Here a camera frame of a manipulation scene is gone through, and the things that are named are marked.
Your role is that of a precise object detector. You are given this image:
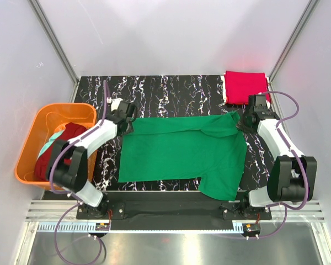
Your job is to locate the orange plastic bin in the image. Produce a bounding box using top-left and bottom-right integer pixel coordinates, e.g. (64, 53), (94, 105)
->
(14, 103), (97, 190)

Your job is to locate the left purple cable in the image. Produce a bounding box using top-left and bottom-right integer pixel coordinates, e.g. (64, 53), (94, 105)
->
(48, 79), (112, 263)

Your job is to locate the mint green t shirt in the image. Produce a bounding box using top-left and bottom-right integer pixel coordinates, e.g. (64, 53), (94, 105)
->
(38, 130), (64, 158)

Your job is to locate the dark red t shirt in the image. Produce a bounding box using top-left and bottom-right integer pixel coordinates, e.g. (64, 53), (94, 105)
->
(34, 122), (88, 182)

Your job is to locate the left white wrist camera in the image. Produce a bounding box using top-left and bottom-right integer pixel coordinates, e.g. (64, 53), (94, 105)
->
(107, 97), (123, 112)

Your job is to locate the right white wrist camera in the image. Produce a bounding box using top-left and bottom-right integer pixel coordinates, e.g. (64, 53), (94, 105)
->
(266, 100), (271, 109)

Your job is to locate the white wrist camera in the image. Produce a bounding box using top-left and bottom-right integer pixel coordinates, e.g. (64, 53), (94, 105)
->
(107, 97), (123, 112)
(266, 100), (271, 109)

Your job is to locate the folded red t shirt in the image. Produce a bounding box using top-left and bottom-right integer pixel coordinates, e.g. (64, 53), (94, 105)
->
(225, 70), (271, 105)

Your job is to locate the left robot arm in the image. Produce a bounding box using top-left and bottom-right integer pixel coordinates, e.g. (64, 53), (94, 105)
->
(46, 98), (138, 219)

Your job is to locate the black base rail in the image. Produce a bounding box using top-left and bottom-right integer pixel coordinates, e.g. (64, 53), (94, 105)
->
(76, 191), (272, 232)

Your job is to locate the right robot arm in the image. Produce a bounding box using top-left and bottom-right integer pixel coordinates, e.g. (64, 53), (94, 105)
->
(237, 92), (317, 219)

